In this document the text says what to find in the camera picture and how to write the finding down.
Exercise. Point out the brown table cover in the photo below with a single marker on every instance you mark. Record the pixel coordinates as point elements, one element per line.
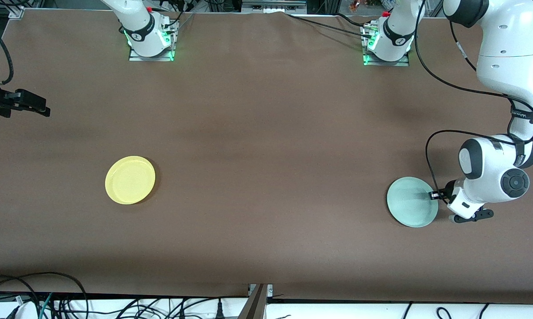
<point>266,110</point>

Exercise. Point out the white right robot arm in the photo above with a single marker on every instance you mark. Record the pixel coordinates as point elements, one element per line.
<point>138,26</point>

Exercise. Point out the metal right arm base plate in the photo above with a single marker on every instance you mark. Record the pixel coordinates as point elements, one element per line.
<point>135,58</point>

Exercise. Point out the black power plug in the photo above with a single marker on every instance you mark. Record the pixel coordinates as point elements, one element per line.
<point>220,310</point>

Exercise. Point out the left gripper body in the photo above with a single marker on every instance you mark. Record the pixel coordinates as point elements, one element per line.
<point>448,188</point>

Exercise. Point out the pale green plate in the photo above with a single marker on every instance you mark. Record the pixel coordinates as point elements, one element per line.
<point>408,206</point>

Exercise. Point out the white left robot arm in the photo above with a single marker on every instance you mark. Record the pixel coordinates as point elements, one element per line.
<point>510,57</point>

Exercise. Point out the aluminium corner bracket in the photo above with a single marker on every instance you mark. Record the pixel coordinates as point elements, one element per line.
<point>16,12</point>

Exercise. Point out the yellow plate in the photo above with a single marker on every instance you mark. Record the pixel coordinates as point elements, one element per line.
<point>130,180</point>

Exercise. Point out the grey aluminium frame strut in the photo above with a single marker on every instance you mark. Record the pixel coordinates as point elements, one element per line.
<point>254,305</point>

